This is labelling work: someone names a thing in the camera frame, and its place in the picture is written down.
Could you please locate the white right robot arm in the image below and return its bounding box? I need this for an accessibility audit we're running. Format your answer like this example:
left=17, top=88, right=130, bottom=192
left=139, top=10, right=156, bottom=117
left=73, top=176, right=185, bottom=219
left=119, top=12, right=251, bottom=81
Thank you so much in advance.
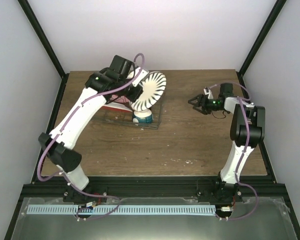
left=188, top=94, right=266, bottom=185

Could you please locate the pink plastic bear plate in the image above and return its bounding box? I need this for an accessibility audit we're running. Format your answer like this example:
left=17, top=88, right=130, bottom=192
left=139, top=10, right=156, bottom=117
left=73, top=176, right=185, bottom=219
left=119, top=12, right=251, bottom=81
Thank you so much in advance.
left=109, top=94, right=129, bottom=104

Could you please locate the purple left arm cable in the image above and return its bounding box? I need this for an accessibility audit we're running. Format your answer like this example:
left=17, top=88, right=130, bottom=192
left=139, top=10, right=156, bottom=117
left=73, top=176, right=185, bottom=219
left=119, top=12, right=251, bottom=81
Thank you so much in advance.
left=37, top=53, right=147, bottom=222

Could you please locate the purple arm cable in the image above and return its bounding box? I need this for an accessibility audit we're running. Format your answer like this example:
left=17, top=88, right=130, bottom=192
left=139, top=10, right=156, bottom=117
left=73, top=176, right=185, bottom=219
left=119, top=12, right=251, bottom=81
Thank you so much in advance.
left=37, top=53, right=147, bottom=222
left=207, top=82, right=260, bottom=222

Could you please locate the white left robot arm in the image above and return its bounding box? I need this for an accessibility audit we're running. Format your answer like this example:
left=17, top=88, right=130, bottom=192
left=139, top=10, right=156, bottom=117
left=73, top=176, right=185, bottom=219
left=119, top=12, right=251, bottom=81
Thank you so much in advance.
left=36, top=67, right=149, bottom=202

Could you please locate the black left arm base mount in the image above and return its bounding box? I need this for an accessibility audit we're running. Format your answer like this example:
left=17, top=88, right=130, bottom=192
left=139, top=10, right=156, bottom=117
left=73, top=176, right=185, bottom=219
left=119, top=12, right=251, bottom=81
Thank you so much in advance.
left=60, top=185, right=108, bottom=204

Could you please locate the cream upturned bowl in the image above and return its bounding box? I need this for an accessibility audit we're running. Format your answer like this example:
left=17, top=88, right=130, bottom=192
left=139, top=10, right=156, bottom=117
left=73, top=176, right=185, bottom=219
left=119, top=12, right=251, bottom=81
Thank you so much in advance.
left=132, top=109, right=153, bottom=124

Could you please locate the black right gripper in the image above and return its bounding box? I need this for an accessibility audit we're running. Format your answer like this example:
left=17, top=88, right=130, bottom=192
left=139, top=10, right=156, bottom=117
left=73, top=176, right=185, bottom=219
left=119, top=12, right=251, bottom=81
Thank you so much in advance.
left=187, top=94, right=222, bottom=116

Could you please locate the grey wire dish rack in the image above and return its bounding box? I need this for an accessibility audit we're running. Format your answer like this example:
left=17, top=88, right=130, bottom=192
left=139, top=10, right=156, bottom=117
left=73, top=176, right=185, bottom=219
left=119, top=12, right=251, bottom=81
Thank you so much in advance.
left=91, top=95, right=165, bottom=130

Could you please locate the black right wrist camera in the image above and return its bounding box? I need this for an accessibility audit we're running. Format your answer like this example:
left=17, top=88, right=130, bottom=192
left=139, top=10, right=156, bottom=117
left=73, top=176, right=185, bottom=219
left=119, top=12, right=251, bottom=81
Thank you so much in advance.
left=218, top=83, right=234, bottom=98

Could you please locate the black aluminium enclosure frame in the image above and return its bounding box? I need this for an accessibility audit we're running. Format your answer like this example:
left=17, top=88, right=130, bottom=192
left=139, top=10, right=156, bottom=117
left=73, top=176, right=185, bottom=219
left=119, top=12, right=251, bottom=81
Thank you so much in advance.
left=4, top=0, right=300, bottom=240

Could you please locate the light blue slotted cable duct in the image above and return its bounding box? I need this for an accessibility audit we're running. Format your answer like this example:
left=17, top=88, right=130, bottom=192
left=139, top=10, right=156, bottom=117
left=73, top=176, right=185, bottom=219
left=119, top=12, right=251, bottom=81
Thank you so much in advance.
left=26, top=204, right=216, bottom=216

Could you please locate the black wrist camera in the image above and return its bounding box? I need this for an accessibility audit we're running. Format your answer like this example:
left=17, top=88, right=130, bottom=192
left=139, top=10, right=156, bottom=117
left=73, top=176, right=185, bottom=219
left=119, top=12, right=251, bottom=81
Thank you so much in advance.
left=218, top=83, right=234, bottom=98
left=109, top=55, right=133, bottom=76

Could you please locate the red plate with teal flower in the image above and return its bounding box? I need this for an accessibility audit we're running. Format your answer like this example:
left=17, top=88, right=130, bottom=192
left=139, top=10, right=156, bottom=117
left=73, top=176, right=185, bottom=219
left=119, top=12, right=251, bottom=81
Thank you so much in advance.
left=102, top=102, right=133, bottom=113

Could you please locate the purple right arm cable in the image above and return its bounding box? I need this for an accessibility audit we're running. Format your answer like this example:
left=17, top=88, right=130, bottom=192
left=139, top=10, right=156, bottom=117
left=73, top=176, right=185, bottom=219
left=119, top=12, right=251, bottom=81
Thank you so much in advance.
left=207, top=82, right=260, bottom=222

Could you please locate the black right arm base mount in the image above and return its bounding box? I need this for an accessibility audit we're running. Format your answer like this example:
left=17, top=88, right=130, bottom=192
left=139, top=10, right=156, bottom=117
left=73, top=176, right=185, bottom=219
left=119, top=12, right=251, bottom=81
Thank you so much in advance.
left=196, top=180, right=243, bottom=204

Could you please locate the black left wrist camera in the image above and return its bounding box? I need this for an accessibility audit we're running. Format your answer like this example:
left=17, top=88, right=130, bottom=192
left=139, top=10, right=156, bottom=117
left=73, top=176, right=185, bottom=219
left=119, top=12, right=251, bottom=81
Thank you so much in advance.
left=109, top=55, right=133, bottom=76

